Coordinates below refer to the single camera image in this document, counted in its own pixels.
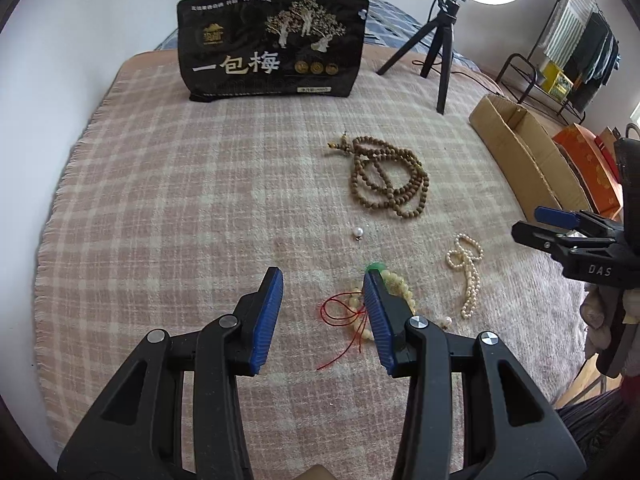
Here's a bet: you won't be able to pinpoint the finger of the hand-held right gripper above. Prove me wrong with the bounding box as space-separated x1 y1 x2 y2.
511 220 621 263
533 205 623 236

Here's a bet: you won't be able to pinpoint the dark hanging clothes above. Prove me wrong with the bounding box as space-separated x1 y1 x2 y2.
562 10 621 113

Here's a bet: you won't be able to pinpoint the brown bead necklace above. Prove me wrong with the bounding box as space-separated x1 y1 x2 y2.
327 132 431 219

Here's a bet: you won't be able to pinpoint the orange cloth covered table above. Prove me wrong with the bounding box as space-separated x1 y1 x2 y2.
552 125 626 221

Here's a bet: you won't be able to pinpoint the tan and red box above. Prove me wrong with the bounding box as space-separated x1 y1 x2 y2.
595 127 622 161

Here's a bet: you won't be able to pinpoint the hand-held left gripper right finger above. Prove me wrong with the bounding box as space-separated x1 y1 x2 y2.
362 269 583 480

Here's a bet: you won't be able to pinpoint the pink plaid blanket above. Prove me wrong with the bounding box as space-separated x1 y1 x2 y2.
32 42 601 480

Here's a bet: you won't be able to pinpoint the dark striped cloth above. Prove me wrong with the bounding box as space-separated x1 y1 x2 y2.
557 390 632 461

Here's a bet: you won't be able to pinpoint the black ring light cable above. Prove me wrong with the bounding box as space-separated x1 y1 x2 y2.
412 59 501 82

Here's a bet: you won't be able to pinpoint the black snack bag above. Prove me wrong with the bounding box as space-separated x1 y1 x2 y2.
177 0 370 102

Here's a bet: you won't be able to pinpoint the yellow crate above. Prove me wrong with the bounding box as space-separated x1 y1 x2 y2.
540 60 573 97

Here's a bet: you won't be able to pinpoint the black tripod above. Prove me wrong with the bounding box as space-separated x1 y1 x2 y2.
376 0 461 115

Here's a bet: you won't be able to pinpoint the black clothes rack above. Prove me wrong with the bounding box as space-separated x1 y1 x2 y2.
497 0 621 126

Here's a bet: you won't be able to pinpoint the white pearl necklace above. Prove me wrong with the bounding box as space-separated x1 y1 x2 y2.
446 233 483 319

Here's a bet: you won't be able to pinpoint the person's right hand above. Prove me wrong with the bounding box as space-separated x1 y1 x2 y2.
582 285 628 361

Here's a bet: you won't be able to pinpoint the cardboard box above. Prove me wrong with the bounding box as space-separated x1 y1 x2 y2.
468 94 596 223

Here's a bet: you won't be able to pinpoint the striped hanging towel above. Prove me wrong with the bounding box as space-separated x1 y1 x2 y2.
542 0 598 68

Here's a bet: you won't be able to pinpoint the red cord green charm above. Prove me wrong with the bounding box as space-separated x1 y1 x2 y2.
316 261 388 372

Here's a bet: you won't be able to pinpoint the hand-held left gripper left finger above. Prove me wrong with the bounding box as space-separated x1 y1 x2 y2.
57 266 284 480

